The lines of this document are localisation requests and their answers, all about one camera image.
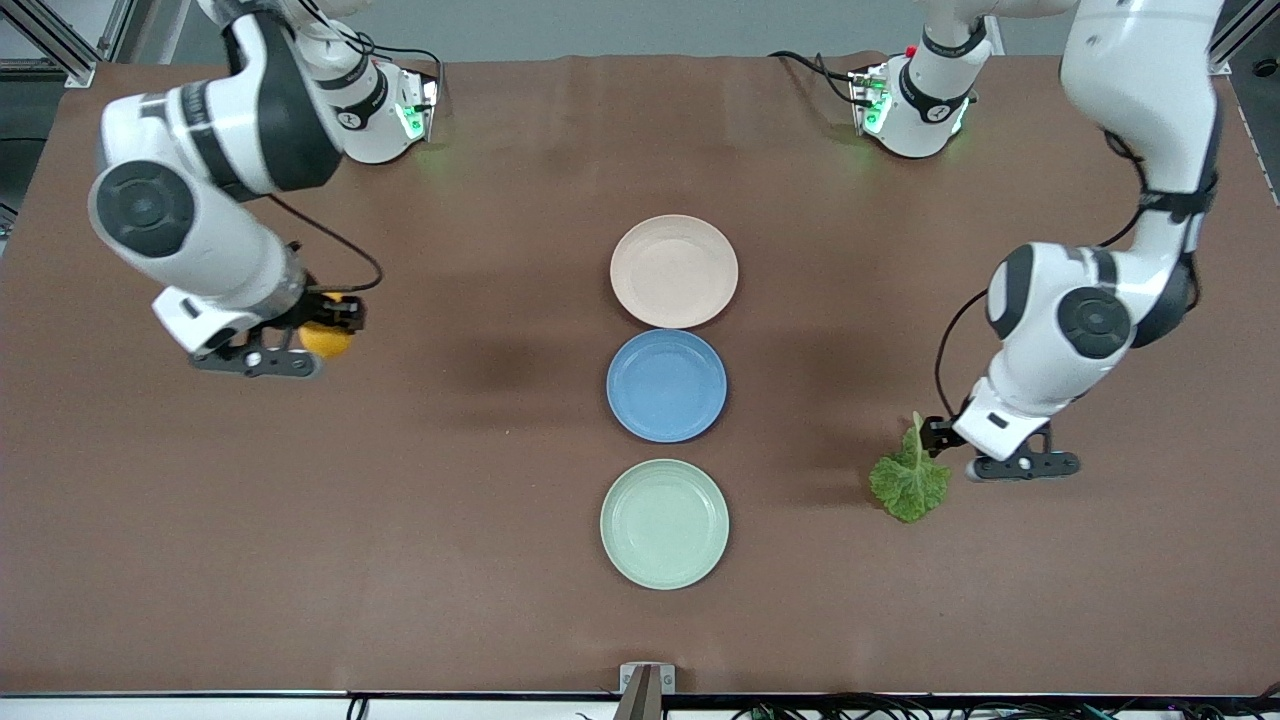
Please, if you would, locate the yellow lemon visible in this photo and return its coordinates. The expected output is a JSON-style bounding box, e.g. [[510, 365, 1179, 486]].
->
[[298, 292, 355, 359]]

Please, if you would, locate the green lettuce leaf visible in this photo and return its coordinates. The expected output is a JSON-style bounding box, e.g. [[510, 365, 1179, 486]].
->
[[868, 411, 953, 524]]

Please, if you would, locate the blue round plate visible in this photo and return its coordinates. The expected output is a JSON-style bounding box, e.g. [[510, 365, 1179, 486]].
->
[[606, 329, 728, 444]]

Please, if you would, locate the green round plate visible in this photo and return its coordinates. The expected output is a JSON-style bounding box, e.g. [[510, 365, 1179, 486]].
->
[[600, 458, 730, 591]]

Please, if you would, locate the beige round plate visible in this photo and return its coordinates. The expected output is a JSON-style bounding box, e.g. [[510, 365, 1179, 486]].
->
[[610, 214, 740, 329]]

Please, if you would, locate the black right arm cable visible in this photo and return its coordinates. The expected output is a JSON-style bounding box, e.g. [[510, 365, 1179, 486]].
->
[[265, 193, 385, 296]]

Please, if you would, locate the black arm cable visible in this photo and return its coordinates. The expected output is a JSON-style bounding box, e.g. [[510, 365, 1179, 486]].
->
[[934, 288, 993, 421], [265, 193, 385, 296]]

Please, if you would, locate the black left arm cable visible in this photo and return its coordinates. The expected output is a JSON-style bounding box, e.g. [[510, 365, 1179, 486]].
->
[[934, 288, 993, 421]]

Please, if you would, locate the black base power cable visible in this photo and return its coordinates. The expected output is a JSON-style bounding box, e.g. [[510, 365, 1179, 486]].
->
[[345, 30, 445, 86], [768, 50, 866, 106]]

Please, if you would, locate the aluminium frame profile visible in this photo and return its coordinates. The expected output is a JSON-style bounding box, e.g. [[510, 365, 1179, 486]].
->
[[1208, 0, 1280, 76], [0, 0, 133, 89]]

